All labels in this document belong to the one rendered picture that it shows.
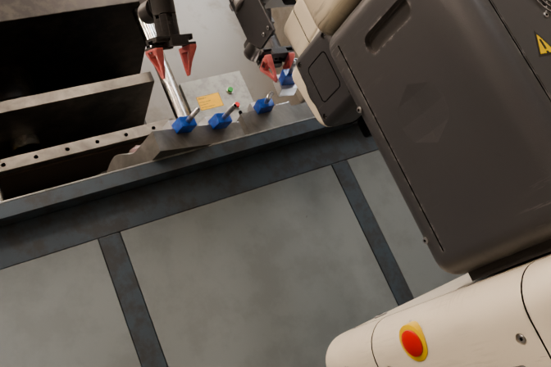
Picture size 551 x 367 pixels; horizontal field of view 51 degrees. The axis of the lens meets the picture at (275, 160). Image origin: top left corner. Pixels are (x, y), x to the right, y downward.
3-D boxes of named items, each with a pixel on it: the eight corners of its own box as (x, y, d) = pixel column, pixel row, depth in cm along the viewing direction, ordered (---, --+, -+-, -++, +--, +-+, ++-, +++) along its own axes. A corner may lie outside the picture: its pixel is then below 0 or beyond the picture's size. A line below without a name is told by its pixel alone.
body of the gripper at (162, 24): (146, 48, 144) (140, 19, 143) (183, 45, 150) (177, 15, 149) (156, 44, 139) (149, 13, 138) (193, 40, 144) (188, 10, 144)
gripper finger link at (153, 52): (150, 82, 145) (143, 43, 144) (176, 78, 149) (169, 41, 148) (160, 78, 139) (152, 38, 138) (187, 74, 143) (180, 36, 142)
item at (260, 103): (284, 98, 154) (276, 81, 155) (267, 102, 152) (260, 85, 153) (269, 121, 165) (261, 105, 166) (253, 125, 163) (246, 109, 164)
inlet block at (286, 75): (307, 66, 160) (301, 51, 163) (290, 68, 159) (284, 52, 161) (293, 95, 171) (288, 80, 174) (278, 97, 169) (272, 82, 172)
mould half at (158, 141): (247, 139, 151) (230, 103, 154) (160, 151, 134) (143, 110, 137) (166, 215, 186) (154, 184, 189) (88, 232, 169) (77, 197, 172)
